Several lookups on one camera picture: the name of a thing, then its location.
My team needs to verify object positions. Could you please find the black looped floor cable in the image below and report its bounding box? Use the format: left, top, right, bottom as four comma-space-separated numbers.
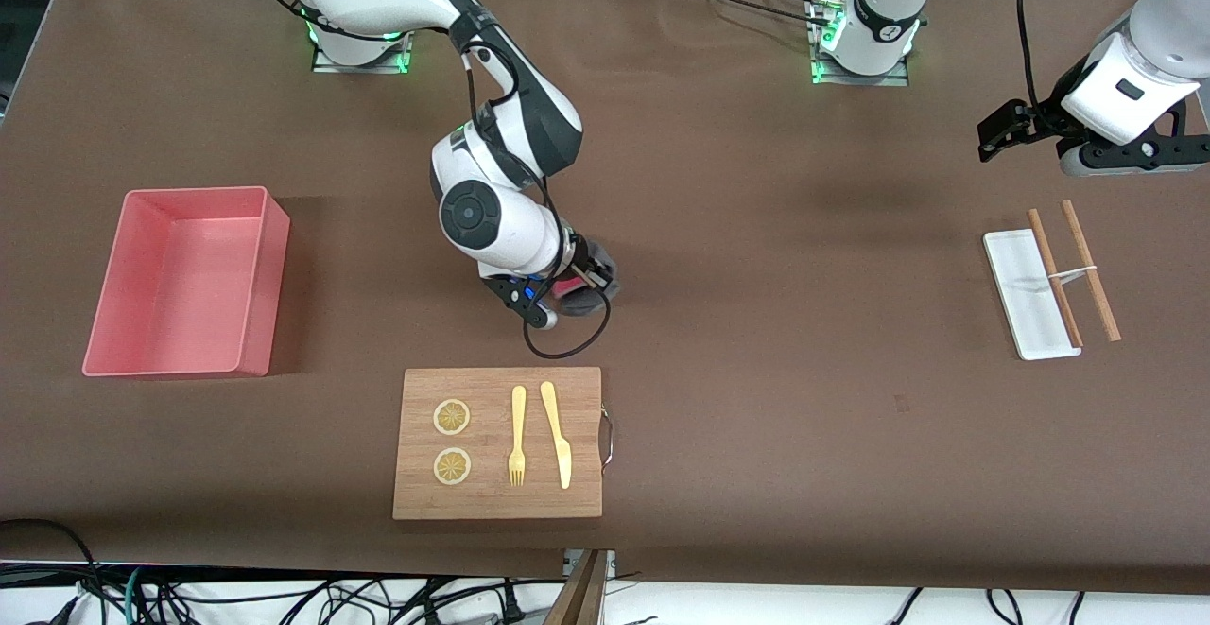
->
0, 517, 105, 625

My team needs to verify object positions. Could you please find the pink plastic bin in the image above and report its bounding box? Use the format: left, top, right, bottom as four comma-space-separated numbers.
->
81, 186, 291, 378

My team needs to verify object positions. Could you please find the metal table bracket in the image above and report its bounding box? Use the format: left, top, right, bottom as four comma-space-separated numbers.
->
563, 549, 617, 581

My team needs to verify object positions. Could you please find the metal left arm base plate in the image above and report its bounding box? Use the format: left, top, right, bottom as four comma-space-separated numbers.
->
811, 0, 910, 87

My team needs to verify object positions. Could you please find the wooden cutting board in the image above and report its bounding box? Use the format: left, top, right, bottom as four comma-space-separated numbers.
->
392, 367, 603, 520

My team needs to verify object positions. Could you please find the white rectangular plate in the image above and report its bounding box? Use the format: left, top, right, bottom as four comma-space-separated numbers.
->
983, 229, 1082, 361

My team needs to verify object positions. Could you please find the wooden post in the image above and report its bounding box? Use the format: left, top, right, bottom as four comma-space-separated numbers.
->
544, 549, 608, 625

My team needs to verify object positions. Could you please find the pink and grey cloth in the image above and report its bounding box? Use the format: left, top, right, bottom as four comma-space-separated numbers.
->
556, 270, 622, 316

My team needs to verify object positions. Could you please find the yellow plastic fork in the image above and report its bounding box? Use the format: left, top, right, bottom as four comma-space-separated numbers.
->
508, 385, 527, 488

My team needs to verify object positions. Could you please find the brown table cover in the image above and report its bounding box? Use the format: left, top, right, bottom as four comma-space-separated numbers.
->
0, 0, 1210, 581

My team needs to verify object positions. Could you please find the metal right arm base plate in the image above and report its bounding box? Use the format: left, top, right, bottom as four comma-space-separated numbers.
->
312, 25, 414, 75

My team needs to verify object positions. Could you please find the yellow plastic knife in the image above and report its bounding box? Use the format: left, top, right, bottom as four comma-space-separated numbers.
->
540, 380, 573, 491

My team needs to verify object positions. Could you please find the brown wooden chopstick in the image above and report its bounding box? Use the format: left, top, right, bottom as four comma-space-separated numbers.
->
1028, 208, 1084, 349
1060, 200, 1122, 342

